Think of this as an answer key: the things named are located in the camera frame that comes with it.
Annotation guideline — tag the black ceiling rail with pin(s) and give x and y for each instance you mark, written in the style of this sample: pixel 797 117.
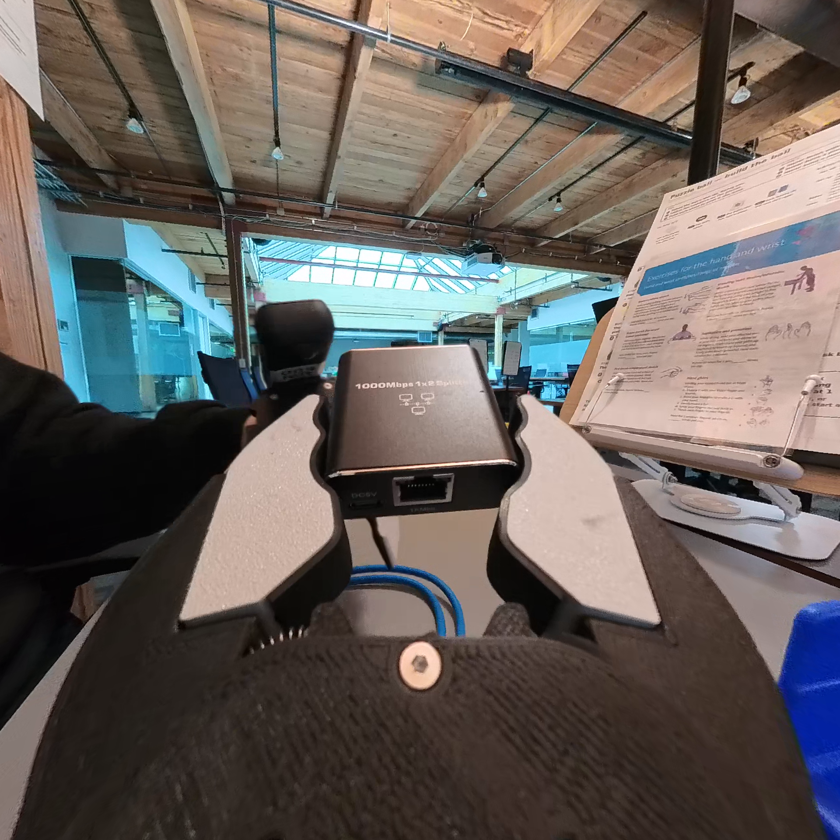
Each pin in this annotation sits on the black ceiling rail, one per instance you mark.
pixel 590 109

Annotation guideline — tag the laminated blue-banner exercise sheet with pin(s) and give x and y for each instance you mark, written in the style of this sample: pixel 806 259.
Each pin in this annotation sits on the laminated blue-banner exercise sheet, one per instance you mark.
pixel 722 341

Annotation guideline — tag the ceiling projector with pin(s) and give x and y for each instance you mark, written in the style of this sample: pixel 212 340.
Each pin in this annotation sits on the ceiling projector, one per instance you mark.
pixel 482 262

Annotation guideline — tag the person's dark clothing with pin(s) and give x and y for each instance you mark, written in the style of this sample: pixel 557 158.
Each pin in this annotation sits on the person's dark clothing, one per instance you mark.
pixel 39 623

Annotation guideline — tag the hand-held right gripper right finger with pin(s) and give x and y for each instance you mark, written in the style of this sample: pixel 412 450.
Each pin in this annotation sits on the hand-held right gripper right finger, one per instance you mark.
pixel 571 525

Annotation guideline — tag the person's left forearm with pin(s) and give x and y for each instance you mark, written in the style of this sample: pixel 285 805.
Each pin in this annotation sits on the person's left forearm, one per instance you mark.
pixel 98 459

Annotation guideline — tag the black steel column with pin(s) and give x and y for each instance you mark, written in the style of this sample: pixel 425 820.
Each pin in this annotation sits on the black steel column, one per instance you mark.
pixel 712 85

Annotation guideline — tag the black office chair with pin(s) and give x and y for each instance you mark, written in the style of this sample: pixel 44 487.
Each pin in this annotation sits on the black office chair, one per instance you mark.
pixel 226 380

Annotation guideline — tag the white printed instruction sheet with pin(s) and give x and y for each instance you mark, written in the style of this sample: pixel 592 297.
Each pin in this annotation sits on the white printed instruction sheet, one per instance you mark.
pixel 741 210

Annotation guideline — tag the black network splitter box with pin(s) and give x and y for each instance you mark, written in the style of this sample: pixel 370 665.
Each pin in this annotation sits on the black network splitter box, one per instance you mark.
pixel 413 420

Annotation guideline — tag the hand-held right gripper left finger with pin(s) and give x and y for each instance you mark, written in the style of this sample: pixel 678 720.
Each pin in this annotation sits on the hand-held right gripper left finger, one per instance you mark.
pixel 262 518

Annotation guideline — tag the white document stand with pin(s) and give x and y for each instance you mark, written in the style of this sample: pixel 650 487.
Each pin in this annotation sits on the white document stand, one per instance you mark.
pixel 735 456

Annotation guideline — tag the blue plastic bin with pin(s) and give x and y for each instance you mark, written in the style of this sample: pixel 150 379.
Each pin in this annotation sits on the blue plastic bin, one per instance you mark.
pixel 817 689

